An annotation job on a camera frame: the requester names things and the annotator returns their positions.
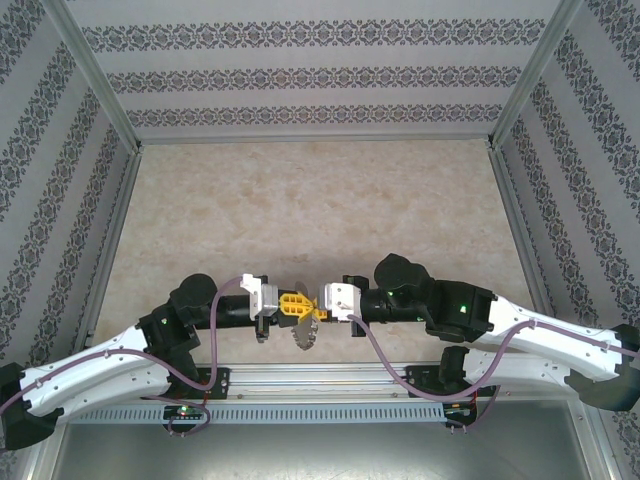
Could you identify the silver keyring with keys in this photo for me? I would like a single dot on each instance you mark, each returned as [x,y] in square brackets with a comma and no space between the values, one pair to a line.
[305,337]

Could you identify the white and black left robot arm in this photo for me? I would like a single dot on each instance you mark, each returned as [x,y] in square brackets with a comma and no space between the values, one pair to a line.
[80,370]

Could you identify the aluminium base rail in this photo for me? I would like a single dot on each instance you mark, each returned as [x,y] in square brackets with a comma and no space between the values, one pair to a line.
[320,380]

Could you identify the aluminium frame post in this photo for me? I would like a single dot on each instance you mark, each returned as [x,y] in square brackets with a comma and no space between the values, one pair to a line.
[532,70]
[95,70]

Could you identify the grey sheet metal panel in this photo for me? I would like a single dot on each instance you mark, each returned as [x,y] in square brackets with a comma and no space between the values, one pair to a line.
[320,455]

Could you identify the aluminium frame bar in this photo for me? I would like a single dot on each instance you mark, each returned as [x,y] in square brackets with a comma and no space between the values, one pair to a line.
[42,467]
[109,250]
[602,460]
[315,139]
[525,250]

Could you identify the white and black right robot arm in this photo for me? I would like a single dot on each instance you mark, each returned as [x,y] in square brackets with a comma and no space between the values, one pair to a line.
[550,345]

